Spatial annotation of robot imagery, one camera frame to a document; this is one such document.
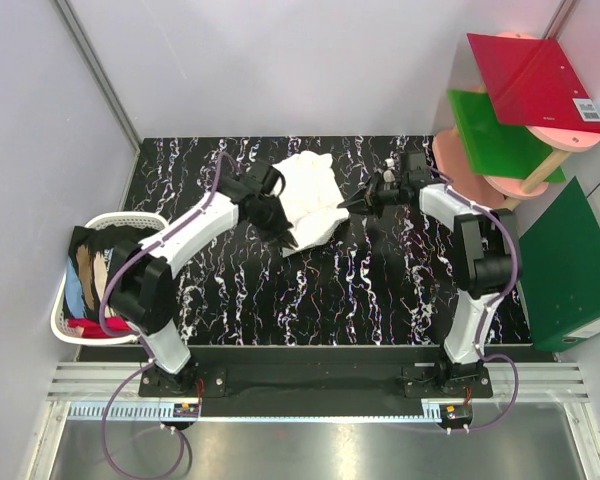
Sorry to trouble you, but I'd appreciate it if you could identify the black printed t-shirt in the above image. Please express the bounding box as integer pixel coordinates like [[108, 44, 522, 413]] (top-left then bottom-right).
[[64, 225, 157, 322]]

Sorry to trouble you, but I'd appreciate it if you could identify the white daisy t-shirt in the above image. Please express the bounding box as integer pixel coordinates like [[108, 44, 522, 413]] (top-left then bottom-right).
[[273, 150, 350, 258]]

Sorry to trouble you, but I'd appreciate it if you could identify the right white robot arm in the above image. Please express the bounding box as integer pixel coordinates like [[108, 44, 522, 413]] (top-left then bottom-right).
[[339, 152, 522, 397]]

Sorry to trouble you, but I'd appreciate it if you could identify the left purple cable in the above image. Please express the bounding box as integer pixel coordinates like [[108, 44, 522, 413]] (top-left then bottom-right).
[[99, 150, 241, 477]]

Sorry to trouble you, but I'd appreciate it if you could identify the aluminium frame rail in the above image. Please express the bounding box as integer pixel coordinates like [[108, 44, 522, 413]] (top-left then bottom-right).
[[47, 362, 589, 404]]

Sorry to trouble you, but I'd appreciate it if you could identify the grey slotted cable duct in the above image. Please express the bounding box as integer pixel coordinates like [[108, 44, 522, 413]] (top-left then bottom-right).
[[68, 401, 200, 422]]

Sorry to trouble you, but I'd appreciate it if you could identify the red plastic folder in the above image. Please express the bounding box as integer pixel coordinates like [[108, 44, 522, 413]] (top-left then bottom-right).
[[467, 33, 600, 134]]

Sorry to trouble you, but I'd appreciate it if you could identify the light green plastic folder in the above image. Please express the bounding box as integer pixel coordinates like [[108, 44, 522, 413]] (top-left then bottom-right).
[[447, 90, 553, 180]]

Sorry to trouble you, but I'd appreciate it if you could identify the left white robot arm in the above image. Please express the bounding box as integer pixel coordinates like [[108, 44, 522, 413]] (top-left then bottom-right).
[[98, 161, 297, 396]]

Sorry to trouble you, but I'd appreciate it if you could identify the white perforated laundry basket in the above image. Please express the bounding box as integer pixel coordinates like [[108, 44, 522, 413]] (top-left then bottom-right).
[[50, 211, 168, 346]]

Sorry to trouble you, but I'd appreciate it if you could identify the red t-shirt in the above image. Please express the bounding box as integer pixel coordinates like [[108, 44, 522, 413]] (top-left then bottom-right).
[[68, 317, 131, 339]]

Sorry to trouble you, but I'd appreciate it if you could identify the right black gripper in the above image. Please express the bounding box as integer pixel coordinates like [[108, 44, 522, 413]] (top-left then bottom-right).
[[338, 171, 408, 220]]

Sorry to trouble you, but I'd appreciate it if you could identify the pink wooden shelf stand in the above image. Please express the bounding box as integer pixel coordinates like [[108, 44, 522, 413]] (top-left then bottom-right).
[[432, 32, 600, 210]]

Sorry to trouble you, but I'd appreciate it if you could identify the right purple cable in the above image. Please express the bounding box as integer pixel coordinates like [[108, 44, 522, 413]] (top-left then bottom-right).
[[429, 167, 523, 432]]

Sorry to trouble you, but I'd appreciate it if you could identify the dark green ring binder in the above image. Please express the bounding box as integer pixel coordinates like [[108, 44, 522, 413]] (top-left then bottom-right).
[[519, 179, 600, 352]]

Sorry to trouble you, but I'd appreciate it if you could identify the purple cable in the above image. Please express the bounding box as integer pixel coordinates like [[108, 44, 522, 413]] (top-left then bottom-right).
[[429, 167, 523, 432], [99, 150, 241, 477]]

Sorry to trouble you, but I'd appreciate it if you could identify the black marble table mat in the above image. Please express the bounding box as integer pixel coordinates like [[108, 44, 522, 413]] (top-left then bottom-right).
[[125, 136, 458, 346]]

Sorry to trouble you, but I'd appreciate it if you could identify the corner aluminium post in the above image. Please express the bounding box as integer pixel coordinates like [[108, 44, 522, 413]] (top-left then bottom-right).
[[51, 0, 142, 151]]

